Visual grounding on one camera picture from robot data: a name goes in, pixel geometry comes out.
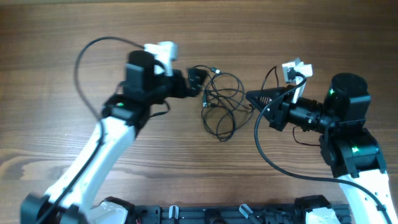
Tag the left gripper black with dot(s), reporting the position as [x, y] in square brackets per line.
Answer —
[181, 84]

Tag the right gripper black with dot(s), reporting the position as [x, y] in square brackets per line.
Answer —
[280, 109]

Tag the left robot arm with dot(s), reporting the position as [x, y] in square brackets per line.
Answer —
[70, 200]

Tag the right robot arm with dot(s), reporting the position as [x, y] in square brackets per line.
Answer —
[347, 147]

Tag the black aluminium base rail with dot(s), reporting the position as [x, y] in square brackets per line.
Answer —
[154, 214]

